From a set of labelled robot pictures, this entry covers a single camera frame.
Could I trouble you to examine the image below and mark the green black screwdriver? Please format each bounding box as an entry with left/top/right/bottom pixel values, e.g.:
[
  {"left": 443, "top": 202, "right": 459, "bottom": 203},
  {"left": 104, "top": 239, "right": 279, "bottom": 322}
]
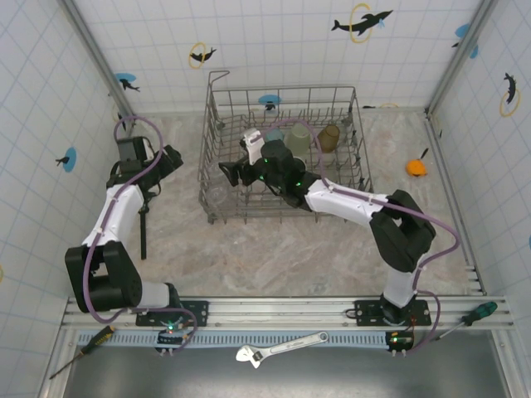
[{"left": 433, "top": 301, "right": 499, "bottom": 343}]

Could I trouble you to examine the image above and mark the seal blue oval sticker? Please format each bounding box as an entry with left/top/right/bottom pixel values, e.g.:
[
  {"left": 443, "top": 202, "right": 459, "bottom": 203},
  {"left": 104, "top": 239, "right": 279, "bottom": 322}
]
[{"left": 55, "top": 147, "right": 79, "bottom": 173}]

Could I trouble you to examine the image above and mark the brown translucent plastic cup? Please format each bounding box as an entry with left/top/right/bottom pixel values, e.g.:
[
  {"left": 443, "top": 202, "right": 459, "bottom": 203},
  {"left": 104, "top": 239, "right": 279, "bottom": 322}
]
[{"left": 317, "top": 124, "right": 342, "bottom": 155}]

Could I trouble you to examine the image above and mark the silver adjustable wrench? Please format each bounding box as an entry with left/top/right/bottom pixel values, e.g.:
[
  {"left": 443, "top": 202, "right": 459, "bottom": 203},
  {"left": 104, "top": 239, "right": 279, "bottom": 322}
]
[{"left": 235, "top": 330, "right": 330, "bottom": 370}]

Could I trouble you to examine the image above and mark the shark blue oval sticker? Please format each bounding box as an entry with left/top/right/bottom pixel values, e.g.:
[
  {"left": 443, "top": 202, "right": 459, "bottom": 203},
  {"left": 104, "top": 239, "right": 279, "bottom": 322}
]
[{"left": 114, "top": 72, "right": 141, "bottom": 93}]

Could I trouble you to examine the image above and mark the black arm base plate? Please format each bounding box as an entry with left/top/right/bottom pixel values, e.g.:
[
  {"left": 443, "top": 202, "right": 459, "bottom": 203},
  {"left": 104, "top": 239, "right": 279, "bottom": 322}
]
[
  {"left": 354, "top": 298, "right": 432, "bottom": 328},
  {"left": 135, "top": 298, "right": 210, "bottom": 328}
]

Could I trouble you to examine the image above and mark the aluminium mounting rail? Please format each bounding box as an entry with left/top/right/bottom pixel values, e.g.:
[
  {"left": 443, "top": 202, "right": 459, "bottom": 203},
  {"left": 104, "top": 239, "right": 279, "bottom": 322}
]
[{"left": 61, "top": 294, "right": 515, "bottom": 332}]

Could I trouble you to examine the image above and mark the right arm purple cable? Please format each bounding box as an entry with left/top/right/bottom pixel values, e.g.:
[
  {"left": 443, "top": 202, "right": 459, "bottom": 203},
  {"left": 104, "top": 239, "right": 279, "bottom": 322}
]
[{"left": 253, "top": 118, "right": 461, "bottom": 357}]

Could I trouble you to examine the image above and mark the black digital caliper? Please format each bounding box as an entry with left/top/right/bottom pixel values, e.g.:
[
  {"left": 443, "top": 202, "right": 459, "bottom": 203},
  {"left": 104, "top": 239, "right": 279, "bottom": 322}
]
[{"left": 139, "top": 205, "right": 150, "bottom": 261}]

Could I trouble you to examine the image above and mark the aluminium side rail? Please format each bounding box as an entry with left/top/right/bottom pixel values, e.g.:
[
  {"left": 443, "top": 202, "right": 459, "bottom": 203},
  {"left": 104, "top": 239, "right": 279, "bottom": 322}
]
[{"left": 425, "top": 109, "right": 487, "bottom": 296}]

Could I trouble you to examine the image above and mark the fish blue oval sticker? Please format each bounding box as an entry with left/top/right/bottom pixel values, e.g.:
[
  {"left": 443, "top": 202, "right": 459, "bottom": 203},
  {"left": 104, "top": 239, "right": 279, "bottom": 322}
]
[{"left": 256, "top": 94, "right": 283, "bottom": 113}]

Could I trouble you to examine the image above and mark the black controller board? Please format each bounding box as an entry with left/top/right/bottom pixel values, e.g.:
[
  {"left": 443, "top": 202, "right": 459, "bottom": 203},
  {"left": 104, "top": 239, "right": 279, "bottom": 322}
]
[
  {"left": 384, "top": 329, "right": 415, "bottom": 357},
  {"left": 156, "top": 323, "right": 187, "bottom": 357}
]

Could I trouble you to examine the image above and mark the large dolphin ring sticker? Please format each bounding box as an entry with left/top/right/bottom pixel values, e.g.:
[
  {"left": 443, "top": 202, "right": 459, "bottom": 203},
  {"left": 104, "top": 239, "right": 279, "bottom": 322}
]
[{"left": 330, "top": 2, "right": 394, "bottom": 45}]

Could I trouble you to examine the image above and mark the blue-grey slotted cable duct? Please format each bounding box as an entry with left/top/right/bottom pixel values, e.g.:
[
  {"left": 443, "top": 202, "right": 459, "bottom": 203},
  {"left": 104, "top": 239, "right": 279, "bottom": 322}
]
[{"left": 76, "top": 329, "right": 416, "bottom": 350}]

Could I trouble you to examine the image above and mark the seahorse yellow ring sticker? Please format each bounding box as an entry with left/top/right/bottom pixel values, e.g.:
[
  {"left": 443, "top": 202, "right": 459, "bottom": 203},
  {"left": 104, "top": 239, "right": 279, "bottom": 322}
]
[{"left": 499, "top": 72, "right": 522, "bottom": 118}]

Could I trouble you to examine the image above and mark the clear plastic cup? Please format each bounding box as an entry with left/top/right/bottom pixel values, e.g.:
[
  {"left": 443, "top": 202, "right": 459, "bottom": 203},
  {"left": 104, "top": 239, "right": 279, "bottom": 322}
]
[{"left": 206, "top": 181, "right": 230, "bottom": 208}]

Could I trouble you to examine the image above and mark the small dolphin ring sticker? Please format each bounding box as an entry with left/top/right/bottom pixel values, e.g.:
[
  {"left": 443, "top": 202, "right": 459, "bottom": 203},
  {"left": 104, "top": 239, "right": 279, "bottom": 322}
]
[{"left": 188, "top": 41, "right": 218, "bottom": 70}]

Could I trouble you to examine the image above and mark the yellow black screwdriver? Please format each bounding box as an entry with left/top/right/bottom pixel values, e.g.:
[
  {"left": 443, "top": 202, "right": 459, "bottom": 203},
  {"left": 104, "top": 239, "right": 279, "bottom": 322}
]
[{"left": 48, "top": 324, "right": 117, "bottom": 381}]

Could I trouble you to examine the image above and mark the grey wire dish rack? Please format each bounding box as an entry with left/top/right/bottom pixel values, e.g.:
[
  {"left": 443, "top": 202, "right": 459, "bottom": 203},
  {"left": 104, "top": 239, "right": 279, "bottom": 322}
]
[{"left": 197, "top": 69, "right": 374, "bottom": 227}]

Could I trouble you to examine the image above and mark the blue blob wall sticker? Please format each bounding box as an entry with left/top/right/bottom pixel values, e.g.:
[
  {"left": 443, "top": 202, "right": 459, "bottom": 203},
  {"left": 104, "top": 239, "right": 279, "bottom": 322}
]
[{"left": 451, "top": 22, "right": 480, "bottom": 60}]

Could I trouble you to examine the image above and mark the pale green plastic cup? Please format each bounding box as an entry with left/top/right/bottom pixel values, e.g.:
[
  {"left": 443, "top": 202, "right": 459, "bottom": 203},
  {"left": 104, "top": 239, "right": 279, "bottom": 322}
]
[{"left": 285, "top": 120, "right": 312, "bottom": 155}]

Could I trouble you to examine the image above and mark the aluminium frame post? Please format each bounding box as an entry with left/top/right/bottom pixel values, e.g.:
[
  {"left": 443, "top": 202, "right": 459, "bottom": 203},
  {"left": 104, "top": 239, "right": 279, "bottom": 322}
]
[
  {"left": 425, "top": 0, "right": 499, "bottom": 117},
  {"left": 61, "top": 0, "right": 138, "bottom": 125}
]

